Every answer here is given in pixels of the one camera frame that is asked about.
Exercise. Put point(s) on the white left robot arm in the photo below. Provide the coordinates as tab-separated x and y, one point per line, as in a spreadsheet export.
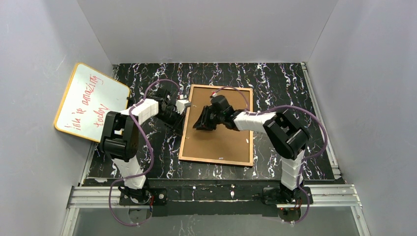
121	131

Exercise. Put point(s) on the aluminium front rail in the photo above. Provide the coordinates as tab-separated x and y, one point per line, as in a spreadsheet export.
214	207

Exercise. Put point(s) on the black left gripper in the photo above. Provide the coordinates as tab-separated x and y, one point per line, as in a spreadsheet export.
174	118

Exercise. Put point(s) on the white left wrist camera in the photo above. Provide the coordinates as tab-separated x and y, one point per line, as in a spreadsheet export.
182	104

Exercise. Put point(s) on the yellow-rimmed whiteboard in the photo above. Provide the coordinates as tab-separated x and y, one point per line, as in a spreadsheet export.
88	97

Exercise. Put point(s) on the brown cardboard backing board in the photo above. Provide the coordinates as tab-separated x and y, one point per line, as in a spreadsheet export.
218	140

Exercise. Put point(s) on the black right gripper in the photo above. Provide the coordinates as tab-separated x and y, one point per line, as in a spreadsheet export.
208	116

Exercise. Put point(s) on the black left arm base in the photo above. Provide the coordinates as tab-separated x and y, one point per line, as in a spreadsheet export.
140	197

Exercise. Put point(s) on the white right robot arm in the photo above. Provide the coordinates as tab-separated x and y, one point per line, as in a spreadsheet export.
285	133

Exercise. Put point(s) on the wooden picture frame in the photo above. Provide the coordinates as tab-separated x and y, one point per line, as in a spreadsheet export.
215	162

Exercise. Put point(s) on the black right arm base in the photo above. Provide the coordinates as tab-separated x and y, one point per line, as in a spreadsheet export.
292	200

